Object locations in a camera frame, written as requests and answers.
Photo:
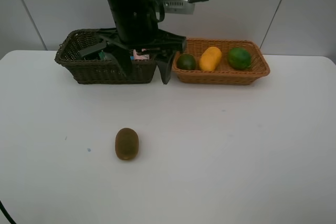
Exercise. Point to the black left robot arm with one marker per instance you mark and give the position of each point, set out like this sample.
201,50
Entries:
137,29

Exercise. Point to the green lime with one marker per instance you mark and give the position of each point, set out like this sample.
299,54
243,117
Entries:
239,58

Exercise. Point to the orange wicker basket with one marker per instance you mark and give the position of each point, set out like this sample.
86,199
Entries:
224,73

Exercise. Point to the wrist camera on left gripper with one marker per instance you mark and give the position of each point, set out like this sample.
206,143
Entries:
178,6

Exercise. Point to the dark brown wicker basket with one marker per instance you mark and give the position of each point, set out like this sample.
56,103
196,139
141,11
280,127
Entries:
96,70

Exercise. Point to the brown kiwi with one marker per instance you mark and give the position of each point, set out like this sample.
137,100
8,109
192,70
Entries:
126,144

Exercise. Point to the pink spray bottle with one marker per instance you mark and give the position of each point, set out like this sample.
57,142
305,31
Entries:
140,55

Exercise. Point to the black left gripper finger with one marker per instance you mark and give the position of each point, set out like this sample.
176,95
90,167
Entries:
122,56
164,62

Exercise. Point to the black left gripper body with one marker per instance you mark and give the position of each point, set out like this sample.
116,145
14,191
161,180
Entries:
162,44

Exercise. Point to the dark green avocado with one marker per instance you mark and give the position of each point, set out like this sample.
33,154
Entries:
186,62

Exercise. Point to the yellow mango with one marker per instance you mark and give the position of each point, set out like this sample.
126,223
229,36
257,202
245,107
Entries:
210,59

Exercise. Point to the dark green pump bottle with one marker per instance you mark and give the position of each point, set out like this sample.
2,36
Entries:
95,52

